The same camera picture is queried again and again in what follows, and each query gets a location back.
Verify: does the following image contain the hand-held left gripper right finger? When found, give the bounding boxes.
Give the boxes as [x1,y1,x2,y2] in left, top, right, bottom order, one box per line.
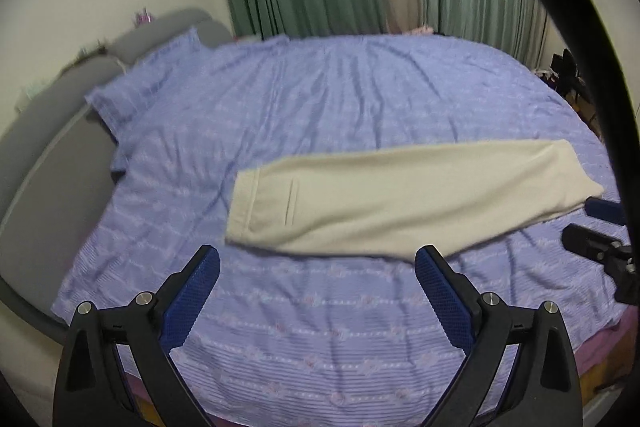
[414,245,584,427]

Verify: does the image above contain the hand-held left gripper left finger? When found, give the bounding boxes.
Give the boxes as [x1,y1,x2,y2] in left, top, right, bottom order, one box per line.
[52,245,221,427]

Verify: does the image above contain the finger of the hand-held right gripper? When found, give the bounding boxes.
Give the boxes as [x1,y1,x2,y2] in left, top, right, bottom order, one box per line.
[584,195,627,226]
[561,223,622,264]

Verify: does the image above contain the cream pants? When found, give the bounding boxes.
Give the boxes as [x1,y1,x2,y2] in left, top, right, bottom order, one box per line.
[225,138,607,260]

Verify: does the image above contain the purple bed sheet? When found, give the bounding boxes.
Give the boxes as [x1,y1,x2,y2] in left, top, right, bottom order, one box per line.
[119,307,634,427]

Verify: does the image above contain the black chair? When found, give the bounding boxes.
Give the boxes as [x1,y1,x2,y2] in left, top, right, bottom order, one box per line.
[547,49,594,102]

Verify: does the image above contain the lilac floral pillow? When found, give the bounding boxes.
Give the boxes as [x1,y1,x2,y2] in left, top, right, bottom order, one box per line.
[84,27,241,175]

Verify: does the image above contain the grey padded headboard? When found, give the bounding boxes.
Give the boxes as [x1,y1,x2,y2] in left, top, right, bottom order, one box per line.
[0,8,236,325]

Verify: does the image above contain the lilac floral bed cover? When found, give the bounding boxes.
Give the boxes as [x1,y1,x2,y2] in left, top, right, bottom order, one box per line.
[50,33,632,419]

